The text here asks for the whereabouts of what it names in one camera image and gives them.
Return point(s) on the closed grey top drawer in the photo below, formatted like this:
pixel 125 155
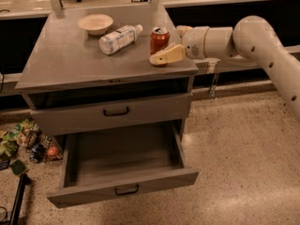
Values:
pixel 113 114

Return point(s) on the orange fruit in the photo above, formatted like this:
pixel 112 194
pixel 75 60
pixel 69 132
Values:
pixel 53 153

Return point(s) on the red coke can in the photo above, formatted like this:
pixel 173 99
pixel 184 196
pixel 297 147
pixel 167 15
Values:
pixel 159 38

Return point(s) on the black wire basket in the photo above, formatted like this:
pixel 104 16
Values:
pixel 36 137

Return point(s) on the open grey middle drawer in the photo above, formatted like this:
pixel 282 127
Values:
pixel 119 162

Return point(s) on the green chip bag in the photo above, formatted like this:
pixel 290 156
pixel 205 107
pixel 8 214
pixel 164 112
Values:
pixel 18 136

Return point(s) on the blue soda can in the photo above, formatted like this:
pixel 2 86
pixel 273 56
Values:
pixel 37 153

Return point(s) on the beige shallow bowl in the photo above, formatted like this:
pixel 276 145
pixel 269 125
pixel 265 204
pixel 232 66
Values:
pixel 95 24

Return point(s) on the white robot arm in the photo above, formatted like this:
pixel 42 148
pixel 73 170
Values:
pixel 252 41

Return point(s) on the grey drawer cabinet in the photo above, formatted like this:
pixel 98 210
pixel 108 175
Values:
pixel 67 67

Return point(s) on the green sponge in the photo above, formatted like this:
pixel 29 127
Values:
pixel 18 167

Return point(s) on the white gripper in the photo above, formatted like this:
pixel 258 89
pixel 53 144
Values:
pixel 194 43

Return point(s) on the clear plastic water bottle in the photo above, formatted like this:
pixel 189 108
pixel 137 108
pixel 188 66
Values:
pixel 120 38

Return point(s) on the black stand pole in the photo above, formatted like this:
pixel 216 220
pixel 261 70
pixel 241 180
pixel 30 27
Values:
pixel 14 217

